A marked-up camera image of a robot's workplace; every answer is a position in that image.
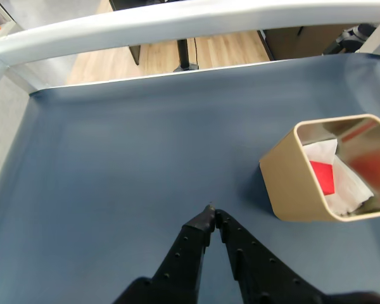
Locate dark brown cabinet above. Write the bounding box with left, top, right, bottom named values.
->
left=258, top=24, right=365, bottom=61

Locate red cube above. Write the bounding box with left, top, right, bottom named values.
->
left=309, top=160, right=336, bottom=196

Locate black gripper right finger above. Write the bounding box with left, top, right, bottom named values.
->
left=215, top=210, right=329, bottom=304

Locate black grey chair base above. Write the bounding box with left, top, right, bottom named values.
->
left=322, top=22, right=377, bottom=56

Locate beige square box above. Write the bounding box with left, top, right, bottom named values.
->
left=258, top=113, right=380, bottom=223

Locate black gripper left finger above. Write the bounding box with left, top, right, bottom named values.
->
left=112, top=204, right=217, bottom=304

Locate black desk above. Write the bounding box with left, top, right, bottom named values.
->
left=109, top=0, right=201, bottom=73

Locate white tissue paper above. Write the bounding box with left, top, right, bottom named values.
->
left=302, top=137, right=375, bottom=217

